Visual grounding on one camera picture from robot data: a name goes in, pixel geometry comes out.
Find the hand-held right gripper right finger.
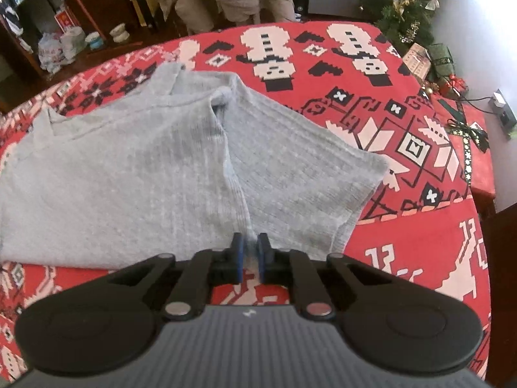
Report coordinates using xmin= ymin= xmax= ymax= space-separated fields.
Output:
xmin=256 ymin=232 xmax=405 ymax=320

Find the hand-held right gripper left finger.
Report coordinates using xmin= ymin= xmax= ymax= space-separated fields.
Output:
xmin=103 ymin=233 xmax=246 ymax=320

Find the grey polo shirt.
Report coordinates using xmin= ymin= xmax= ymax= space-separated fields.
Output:
xmin=0 ymin=62 xmax=390 ymax=271

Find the red patterned blanket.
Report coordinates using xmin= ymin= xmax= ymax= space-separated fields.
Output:
xmin=0 ymin=22 xmax=491 ymax=388

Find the red gift box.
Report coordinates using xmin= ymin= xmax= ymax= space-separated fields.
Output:
xmin=432 ymin=93 xmax=497 ymax=199

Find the brown patterned gift box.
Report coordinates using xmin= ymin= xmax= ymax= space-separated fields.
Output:
xmin=402 ymin=42 xmax=433 ymax=77

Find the green gift box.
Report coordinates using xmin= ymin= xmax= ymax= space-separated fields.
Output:
xmin=428 ymin=42 xmax=455 ymax=81

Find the pale plastic bag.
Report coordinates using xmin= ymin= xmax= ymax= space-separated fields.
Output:
xmin=60 ymin=26 xmax=87 ymax=61

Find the white printed plastic bag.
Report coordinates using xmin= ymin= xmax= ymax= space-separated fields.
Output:
xmin=38 ymin=32 xmax=65 ymax=73

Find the red broom stick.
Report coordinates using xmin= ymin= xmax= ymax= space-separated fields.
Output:
xmin=75 ymin=0 xmax=108 ymax=41

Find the white power strip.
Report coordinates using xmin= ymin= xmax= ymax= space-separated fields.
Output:
xmin=489 ymin=89 xmax=517 ymax=130

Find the small Christmas tree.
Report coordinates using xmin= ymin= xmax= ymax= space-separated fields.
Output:
xmin=359 ymin=0 xmax=445 ymax=45

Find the red carton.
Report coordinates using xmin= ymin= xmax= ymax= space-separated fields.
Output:
xmin=54 ymin=8 xmax=75 ymax=33

